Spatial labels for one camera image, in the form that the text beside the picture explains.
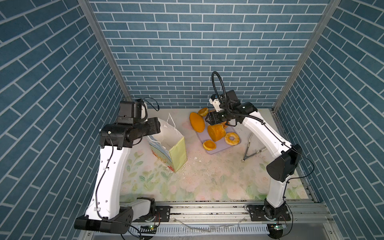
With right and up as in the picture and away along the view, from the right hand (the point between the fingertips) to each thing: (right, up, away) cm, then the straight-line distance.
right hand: (209, 116), depth 81 cm
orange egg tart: (+1, -18, +13) cm, 22 cm away
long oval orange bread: (-7, -3, +27) cm, 28 cm away
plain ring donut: (+15, -17, +18) cm, 29 cm away
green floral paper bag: (-20, -15, -11) cm, 27 cm away
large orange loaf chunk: (+6, -10, +14) cm, 18 cm away
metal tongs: (+25, -26, +12) cm, 38 cm away
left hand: (-25, -4, -15) cm, 30 cm away
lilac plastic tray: (+9, -19, +18) cm, 27 cm away
